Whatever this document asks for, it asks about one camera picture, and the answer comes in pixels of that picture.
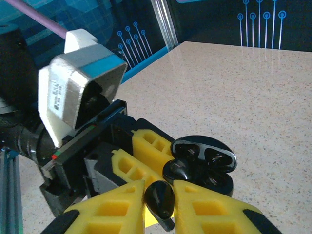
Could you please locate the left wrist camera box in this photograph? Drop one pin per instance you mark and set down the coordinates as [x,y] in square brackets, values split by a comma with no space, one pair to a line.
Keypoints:
[63,92]

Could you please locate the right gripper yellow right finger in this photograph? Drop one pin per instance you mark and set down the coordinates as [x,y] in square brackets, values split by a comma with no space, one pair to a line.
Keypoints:
[209,212]

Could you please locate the aluminium frame post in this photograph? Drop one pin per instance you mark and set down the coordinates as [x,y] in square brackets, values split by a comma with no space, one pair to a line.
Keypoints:
[165,26]

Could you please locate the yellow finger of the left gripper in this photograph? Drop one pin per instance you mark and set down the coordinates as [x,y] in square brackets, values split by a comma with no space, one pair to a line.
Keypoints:
[129,168]
[146,146]

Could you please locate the black earbud charging case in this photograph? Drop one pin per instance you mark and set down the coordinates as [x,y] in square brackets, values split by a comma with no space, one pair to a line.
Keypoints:
[219,185]

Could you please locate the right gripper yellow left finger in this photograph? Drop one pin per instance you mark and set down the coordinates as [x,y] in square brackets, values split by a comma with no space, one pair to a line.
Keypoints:
[109,212]

